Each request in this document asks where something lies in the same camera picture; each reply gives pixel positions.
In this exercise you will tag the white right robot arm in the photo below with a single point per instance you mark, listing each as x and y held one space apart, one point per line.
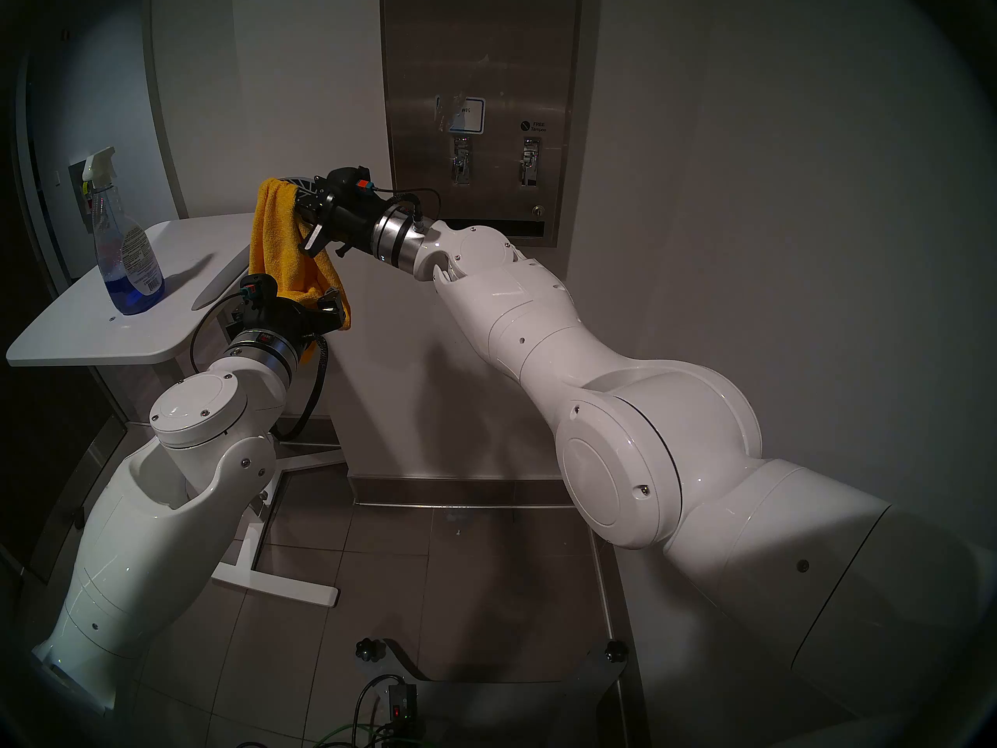
662 442

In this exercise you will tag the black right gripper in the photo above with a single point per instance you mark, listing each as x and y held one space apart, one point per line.
347 220

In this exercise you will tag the black star knob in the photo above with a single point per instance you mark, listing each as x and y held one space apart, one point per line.
371 650
615 650

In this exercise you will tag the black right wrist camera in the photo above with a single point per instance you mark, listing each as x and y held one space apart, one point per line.
343 181

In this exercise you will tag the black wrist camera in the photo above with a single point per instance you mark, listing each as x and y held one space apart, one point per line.
343 181
258 291

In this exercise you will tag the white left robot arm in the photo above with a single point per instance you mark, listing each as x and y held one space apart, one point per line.
156 505

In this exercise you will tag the white blue-edged label sticker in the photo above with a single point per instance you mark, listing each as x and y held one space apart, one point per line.
471 117

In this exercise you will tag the white side table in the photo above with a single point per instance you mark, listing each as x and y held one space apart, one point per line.
70 333

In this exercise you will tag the yellow microfibre cloth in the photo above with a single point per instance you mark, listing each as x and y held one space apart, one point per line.
280 248

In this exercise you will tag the black power box red light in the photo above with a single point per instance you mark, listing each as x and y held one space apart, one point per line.
403 703

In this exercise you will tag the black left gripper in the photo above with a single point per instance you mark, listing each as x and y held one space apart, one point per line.
276 322

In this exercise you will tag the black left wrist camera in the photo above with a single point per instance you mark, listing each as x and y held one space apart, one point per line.
258 291

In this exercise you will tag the stainless steel wall dispenser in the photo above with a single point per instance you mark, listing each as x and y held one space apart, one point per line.
498 53

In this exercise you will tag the spray bottle with blue liquid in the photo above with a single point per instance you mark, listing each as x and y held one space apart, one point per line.
128 263

